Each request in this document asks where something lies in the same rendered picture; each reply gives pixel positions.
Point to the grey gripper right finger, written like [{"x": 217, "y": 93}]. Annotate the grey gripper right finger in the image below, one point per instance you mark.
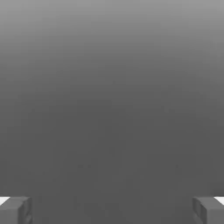
[{"x": 210, "y": 210}]

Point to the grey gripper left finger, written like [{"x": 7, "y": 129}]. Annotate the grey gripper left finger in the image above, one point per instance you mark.
[{"x": 14, "y": 210}]

